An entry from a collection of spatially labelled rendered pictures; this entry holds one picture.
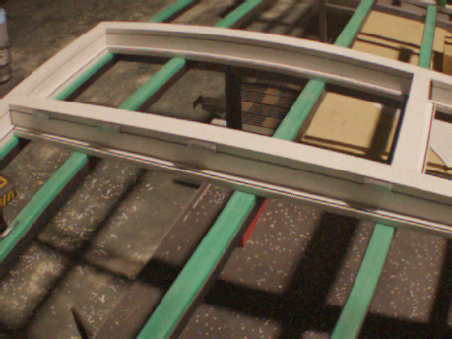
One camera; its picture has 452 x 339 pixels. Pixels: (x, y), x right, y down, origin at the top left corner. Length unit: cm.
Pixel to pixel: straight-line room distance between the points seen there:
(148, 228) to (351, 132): 98
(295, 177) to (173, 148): 21
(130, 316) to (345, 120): 81
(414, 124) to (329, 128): 54
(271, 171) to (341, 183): 12
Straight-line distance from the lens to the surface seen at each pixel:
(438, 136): 162
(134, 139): 106
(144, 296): 120
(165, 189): 242
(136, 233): 224
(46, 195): 105
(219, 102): 230
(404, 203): 93
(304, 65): 133
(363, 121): 162
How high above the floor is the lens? 148
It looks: 37 degrees down
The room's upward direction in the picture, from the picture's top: 2 degrees counter-clockwise
